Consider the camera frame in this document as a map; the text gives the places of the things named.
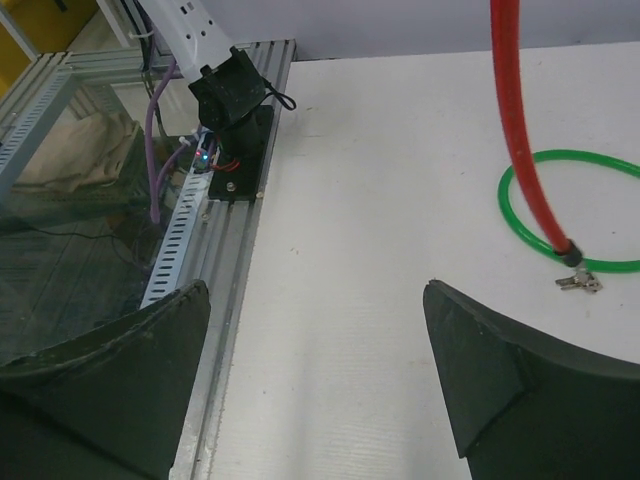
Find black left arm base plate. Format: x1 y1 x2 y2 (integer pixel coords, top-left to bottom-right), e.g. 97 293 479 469
208 105 274 202

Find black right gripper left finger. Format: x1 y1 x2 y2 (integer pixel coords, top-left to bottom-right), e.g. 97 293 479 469
1 280 210 479

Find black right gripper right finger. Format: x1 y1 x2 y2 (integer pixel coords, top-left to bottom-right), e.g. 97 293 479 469
423 280 639 479

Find green cable lock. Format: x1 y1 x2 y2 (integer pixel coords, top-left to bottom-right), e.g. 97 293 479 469
497 149 639 274

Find red cable lock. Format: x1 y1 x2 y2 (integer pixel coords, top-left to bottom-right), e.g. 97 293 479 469
489 0 585 269

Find silver keys of red lock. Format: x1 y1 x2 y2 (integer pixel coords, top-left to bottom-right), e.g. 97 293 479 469
555 266 603 294

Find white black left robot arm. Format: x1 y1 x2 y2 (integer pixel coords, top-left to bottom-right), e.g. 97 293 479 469
141 0 297 160

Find aluminium mounting rail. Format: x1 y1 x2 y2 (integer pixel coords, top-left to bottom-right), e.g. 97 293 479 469
0 39 301 480

